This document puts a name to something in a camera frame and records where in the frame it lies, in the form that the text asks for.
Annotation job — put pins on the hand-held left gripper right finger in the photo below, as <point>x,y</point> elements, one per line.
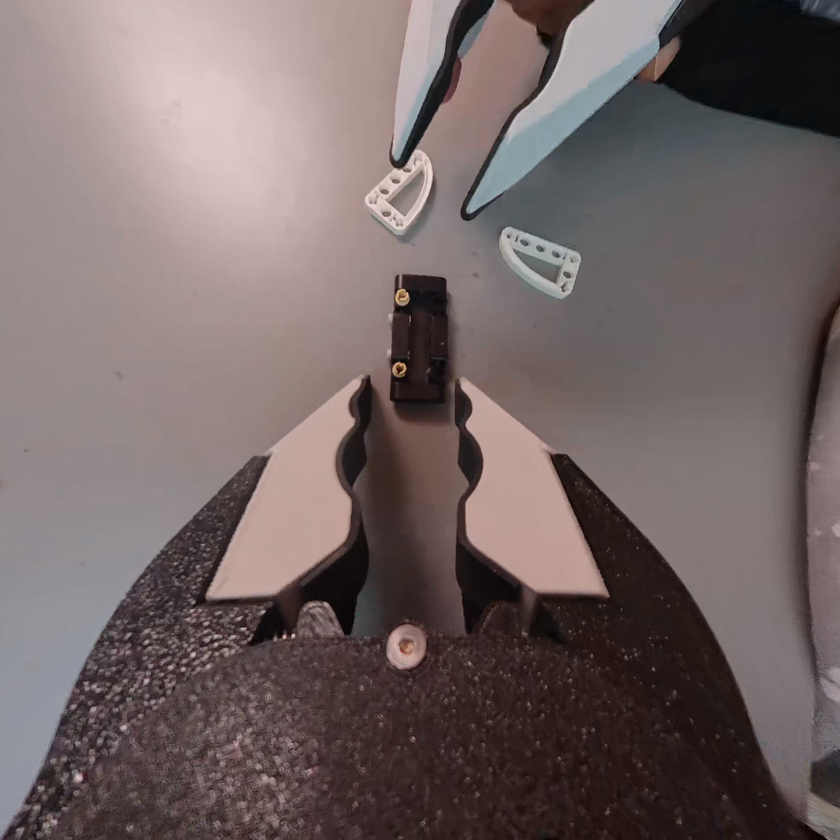
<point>531,518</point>

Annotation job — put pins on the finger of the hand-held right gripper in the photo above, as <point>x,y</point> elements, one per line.
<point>590,85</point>
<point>420,65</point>

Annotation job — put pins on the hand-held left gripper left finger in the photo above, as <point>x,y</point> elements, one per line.
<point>289,518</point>

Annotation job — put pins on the white curved panel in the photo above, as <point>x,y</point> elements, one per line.
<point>420,197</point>
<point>512,253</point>

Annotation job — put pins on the black toy brick assembly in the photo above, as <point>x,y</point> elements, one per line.
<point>420,341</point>

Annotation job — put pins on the grey desk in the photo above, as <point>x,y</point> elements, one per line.
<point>197,262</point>

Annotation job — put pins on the person's right hand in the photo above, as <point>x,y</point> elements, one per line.
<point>544,13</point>

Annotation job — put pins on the black chair armrest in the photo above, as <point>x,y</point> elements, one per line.
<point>754,59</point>

